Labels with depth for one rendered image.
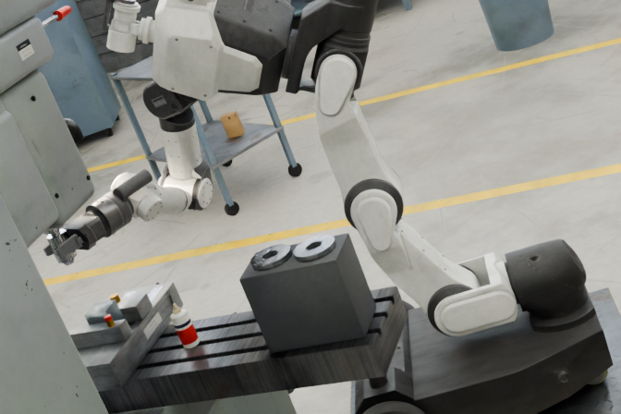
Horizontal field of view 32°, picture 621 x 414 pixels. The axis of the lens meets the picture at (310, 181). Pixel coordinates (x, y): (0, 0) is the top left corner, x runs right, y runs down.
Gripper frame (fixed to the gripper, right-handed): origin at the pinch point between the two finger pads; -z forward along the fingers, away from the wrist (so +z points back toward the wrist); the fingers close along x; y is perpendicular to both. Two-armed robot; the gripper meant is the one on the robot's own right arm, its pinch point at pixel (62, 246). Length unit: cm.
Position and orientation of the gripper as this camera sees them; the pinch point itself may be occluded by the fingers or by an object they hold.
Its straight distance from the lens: 251.3
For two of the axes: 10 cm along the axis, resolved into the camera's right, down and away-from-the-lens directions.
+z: 6.3, -4.9, 6.1
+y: 3.5, 8.7, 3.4
